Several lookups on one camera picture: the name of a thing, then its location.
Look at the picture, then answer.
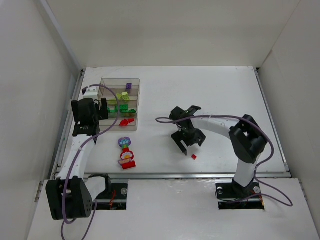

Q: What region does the clear compartment organizer tray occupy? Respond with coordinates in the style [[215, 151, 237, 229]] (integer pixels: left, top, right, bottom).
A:
[[98, 78, 141, 131]]

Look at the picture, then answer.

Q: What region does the aluminium front rail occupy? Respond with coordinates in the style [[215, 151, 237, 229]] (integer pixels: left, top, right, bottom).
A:
[[53, 172, 292, 180]]

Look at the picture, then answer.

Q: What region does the lime green 2x4 brick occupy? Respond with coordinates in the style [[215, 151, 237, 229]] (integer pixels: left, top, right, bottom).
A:
[[107, 100, 118, 106]]

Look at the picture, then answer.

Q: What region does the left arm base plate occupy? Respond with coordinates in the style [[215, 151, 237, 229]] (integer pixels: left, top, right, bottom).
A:
[[85, 174, 128, 211]]

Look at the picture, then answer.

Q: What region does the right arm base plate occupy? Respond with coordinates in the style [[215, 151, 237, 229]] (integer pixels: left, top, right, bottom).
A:
[[215, 180, 265, 210]]

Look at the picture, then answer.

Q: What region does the purple red flower lego stack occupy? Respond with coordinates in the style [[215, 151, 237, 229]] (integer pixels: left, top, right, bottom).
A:
[[117, 137, 136, 170]]

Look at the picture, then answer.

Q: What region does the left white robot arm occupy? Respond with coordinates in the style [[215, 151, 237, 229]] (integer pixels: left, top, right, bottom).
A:
[[45, 98, 111, 221]]

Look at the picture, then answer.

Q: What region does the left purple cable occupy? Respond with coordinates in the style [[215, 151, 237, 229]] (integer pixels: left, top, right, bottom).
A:
[[60, 84, 121, 240]]

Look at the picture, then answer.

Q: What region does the small red lego piece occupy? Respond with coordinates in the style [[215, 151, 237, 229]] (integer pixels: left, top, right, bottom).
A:
[[119, 119, 129, 127]]

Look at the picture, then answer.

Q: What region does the small green wedge piece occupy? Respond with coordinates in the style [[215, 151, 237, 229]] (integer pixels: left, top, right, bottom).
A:
[[107, 106, 118, 114]]

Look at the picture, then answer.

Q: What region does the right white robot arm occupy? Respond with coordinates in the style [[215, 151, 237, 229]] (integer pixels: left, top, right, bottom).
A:
[[169, 106, 268, 189]]

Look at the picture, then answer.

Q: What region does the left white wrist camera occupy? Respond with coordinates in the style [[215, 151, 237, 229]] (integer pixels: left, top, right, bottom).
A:
[[83, 86, 99, 100]]

